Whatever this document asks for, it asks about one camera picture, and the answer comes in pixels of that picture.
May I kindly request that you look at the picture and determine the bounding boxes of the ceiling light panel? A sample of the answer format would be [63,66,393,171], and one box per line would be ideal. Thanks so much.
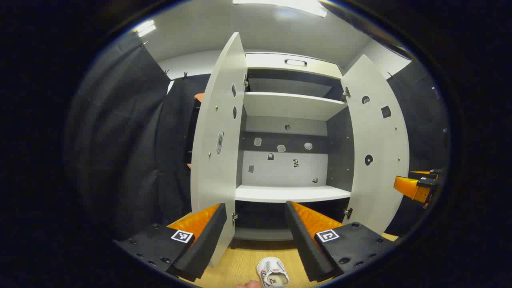
[233,0,328,18]

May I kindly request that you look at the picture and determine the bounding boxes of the white shoe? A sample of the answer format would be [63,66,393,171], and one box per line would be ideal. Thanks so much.
[256,256,290,288]

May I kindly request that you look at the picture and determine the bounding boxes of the white shoe cabinet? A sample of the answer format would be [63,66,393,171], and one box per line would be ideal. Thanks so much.
[234,52,354,250]

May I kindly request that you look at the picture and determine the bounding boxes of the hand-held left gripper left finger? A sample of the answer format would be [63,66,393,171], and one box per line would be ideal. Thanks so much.
[114,203,228,282]

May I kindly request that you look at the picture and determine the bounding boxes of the ceiling light strip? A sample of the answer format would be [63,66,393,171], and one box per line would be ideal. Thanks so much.
[134,19,156,37]

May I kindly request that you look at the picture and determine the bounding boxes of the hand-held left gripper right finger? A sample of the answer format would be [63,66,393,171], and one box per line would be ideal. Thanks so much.
[285,201,396,282]

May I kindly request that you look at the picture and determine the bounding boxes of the black backdrop cloth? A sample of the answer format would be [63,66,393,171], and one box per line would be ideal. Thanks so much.
[66,30,450,240]

